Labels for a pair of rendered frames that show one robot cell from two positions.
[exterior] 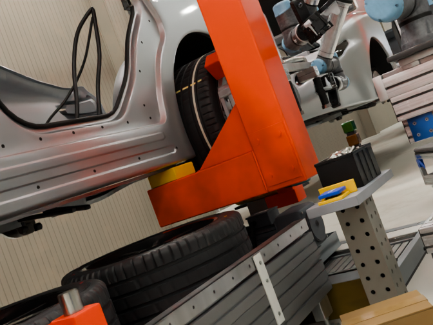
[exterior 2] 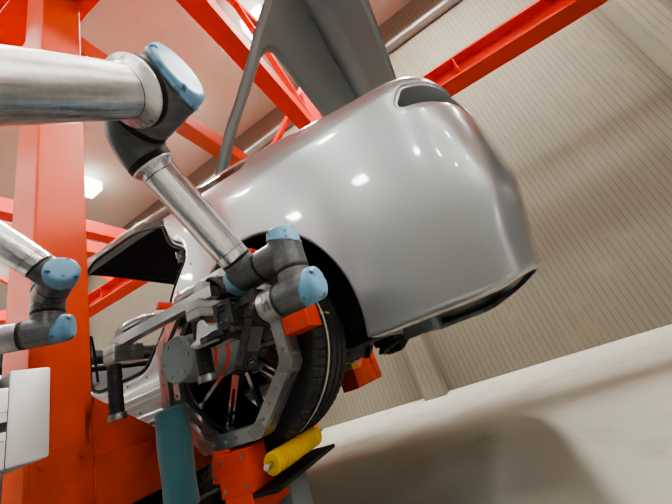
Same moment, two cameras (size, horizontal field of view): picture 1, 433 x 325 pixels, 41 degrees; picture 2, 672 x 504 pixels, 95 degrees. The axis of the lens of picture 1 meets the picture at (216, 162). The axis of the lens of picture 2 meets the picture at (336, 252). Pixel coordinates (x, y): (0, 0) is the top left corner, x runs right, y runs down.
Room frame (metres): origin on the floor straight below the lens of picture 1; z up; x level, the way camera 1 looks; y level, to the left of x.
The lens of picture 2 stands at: (2.85, -1.37, 0.66)
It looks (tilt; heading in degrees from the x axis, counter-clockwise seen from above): 21 degrees up; 77
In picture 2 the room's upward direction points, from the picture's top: 20 degrees counter-clockwise
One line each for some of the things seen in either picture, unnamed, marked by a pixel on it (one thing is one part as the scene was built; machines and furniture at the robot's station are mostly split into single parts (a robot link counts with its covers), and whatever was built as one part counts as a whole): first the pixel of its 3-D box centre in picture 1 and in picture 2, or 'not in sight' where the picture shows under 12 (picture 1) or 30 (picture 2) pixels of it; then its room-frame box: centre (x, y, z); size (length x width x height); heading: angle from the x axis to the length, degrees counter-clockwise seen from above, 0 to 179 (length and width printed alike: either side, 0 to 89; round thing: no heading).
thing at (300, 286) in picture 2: (339, 82); (299, 289); (2.89, -0.72, 0.85); 0.11 x 0.08 x 0.09; 148
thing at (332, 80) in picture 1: (328, 83); (243, 315); (2.76, -0.64, 0.86); 0.12 x 0.08 x 0.09; 148
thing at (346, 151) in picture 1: (347, 167); not in sight; (1.95, -0.41, 0.51); 0.20 x 0.14 x 0.13; 147
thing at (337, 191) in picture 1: (332, 194); not in sight; (1.77, -0.30, 0.47); 0.07 x 0.07 x 0.02; 58
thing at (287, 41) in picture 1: (294, 39); (47, 330); (2.23, -0.45, 1.03); 0.11 x 0.08 x 0.09; 16
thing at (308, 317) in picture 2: not in sight; (300, 319); (2.89, -0.44, 0.85); 0.09 x 0.08 x 0.07; 148
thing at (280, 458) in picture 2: not in sight; (295, 448); (2.77, -0.25, 0.51); 0.29 x 0.06 x 0.06; 58
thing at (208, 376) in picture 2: (321, 91); (203, 348); (2.64, -0.56, 0.83); 0.04 x 0.04 x 0.16
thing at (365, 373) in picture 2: not in sight; (355, 367); (3.35, 1.80, 0.69); 0.52 x 0.17 x 0.35; 58
